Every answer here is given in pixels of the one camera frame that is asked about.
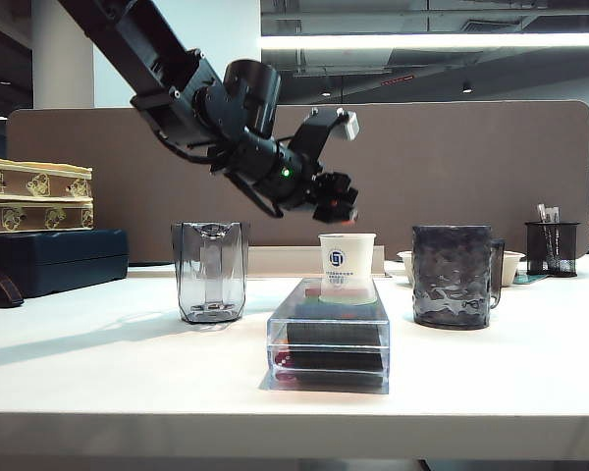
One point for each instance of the white ceiling light strip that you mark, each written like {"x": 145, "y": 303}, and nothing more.
{"x": 422, "y": 41}

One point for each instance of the clear grey faceted cup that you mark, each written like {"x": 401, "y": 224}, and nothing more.
{"x": 211, "y": 275}

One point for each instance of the teal card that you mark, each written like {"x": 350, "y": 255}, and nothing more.
{"x": 531, "y": 279}

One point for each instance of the white paper cup blue logo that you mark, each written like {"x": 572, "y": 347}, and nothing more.
{"x": 347, "y": 255}

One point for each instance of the yellow patterned gift box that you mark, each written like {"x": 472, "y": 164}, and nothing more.
{"x": 34, "y": 184}
{"x": 34, "y": 216}

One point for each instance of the brown fabric desk partition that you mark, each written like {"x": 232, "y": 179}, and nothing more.
{"x": 446, "y": 172}

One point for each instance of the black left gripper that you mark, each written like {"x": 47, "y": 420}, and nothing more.
{"x": 294, "y": 179}

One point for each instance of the white bowl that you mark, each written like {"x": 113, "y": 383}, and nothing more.
{"x": 512, "y": 267}

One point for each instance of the round black ceiling lamp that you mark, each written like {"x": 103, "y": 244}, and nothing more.
{"x": 466, "y": 88}

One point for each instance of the dark blue hard case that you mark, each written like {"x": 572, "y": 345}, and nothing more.
{"x": 69, "y": 260}

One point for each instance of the clear plastic rectangular box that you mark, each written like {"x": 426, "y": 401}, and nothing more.
{"x": 329, "y": 363}

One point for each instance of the black foam pad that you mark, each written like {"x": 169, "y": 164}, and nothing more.
{"x": 338, "y": 360}
{"x": 334, "y": 332}

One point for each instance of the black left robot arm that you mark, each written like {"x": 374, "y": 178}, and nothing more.
{"x": 167, "y": 64}

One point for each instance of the white wrist camera black mount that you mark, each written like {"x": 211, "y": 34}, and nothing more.
{"x": 319, "y": 125}

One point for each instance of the black mesh pen holder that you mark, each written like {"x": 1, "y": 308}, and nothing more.
{"x": 552, "y": 250}

